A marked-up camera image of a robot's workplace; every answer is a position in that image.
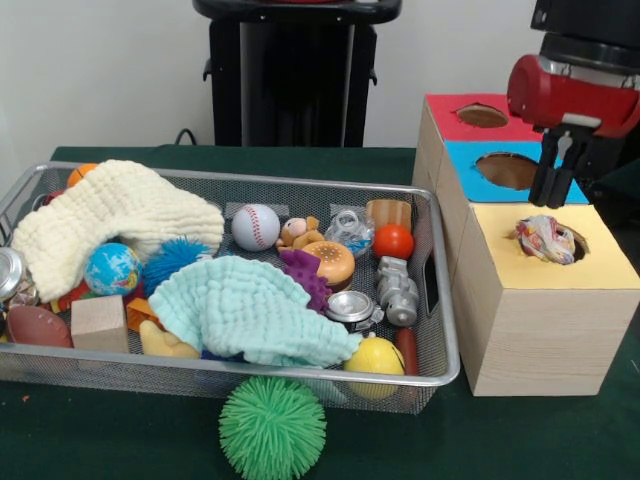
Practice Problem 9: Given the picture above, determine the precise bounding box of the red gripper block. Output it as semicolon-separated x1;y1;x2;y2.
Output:
507;53;640;209

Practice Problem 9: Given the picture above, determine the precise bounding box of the colourful polka dot cloth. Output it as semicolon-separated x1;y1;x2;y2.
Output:
514;215;577;265

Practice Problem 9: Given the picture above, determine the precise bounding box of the light teal cloth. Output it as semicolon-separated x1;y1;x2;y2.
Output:
148;255;364;370

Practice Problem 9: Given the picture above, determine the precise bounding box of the green spiky puffer ball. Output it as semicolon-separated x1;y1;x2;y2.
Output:
218;375;329;480

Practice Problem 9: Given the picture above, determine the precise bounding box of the blue puffer ball with eyes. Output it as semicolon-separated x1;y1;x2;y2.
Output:
142;235;214;296

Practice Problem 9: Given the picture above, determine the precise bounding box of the cream knitted cloth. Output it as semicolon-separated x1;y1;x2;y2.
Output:
10;159;225;304

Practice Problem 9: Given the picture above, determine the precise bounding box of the plain wooden cube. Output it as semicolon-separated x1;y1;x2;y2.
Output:
70;294;130;355

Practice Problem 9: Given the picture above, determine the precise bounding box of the wooden box with three holes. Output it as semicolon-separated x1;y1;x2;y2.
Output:
411;92;640;398

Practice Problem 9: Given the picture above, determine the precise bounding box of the dark green table cloth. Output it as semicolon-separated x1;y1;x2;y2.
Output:
0;144;640;480
592;158;640;201

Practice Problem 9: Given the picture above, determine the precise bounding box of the yellow ball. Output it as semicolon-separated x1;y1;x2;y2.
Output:
343;337;406;400

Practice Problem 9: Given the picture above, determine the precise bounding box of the purple spiky ball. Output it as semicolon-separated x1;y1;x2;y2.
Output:
277;248;332;315

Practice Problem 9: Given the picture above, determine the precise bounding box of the white baseball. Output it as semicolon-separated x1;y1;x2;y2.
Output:
231;203;282;251

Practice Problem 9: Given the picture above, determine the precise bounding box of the globe print ball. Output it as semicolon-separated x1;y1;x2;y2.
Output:
83;243;144;296

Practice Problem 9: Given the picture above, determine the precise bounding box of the orange toy basketball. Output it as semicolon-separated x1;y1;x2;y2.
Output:
67;163;100;189

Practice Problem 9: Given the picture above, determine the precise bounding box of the grey wire mesh bin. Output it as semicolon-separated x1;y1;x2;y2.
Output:
0;160;461;416

